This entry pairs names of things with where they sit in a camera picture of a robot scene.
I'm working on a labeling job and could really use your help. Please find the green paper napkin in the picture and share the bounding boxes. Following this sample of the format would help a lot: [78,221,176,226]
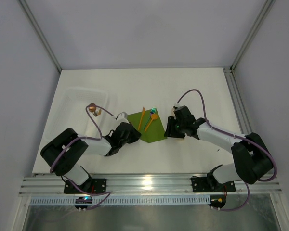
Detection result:
[128,109,166,143]

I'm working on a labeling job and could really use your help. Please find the orange plastic knife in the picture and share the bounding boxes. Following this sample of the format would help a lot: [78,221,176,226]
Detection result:
[137,107,145,130]

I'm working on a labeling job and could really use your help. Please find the orange plastic spoon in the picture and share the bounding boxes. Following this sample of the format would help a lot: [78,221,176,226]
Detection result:
[144,113,158,132]

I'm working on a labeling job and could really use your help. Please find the iridescent metal fork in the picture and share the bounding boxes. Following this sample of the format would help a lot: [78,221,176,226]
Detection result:
[144,107,157,130]

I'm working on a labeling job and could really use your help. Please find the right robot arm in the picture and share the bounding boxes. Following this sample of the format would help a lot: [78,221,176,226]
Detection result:
[164,106,274,192]

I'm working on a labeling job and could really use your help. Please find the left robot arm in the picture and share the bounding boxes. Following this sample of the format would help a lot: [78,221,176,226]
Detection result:
[40,122,141,193]

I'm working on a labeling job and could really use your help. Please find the beige utensil tray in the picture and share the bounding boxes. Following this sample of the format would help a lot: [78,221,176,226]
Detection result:
[172,110,185,140]

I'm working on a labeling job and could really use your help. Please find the copper round ball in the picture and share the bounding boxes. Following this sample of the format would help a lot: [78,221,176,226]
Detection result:
[88,103,97,113]

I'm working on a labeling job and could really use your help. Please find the white plastic basket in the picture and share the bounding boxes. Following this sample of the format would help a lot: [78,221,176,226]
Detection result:
[44,87,108,141]

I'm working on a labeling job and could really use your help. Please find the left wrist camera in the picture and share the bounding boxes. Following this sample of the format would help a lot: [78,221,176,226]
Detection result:
[115,112,129,124]

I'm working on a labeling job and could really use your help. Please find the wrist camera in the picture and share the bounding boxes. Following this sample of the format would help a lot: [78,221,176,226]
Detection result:
[173,103,185,110]
[115,112,129,124]

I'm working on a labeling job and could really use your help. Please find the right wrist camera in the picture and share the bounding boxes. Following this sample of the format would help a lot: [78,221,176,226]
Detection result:
[173,103,185,110]

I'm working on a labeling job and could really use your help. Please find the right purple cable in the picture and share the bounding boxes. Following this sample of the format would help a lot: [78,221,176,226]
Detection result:
[177,89,278,211]

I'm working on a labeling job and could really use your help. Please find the purple cable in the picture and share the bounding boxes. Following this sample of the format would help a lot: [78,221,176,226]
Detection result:
[49,105,116,174]
[177,89,278,211]

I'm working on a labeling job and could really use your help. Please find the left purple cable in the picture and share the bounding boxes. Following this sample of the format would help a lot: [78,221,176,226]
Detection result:
[49,105,116,174]

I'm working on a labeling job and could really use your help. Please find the right aluminium frame rail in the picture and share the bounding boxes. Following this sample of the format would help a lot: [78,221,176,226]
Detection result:
[223,67,252,134]

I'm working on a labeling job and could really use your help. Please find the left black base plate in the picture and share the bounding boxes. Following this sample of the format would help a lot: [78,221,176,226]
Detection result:
[64,178,107,194]

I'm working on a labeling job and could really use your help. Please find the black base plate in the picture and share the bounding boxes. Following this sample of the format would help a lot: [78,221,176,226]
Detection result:
[191,176,236,193]
[64,178,107,194]

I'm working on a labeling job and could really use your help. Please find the aluminium front rail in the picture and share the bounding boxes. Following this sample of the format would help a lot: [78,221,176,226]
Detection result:
[19,173,283,196]

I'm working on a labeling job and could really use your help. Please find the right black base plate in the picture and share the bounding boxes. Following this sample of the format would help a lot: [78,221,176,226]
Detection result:
[191,176,236,193]

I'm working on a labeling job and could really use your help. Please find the white slotted cable duct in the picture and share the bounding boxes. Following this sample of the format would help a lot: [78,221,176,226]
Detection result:
[29,195,211,206]

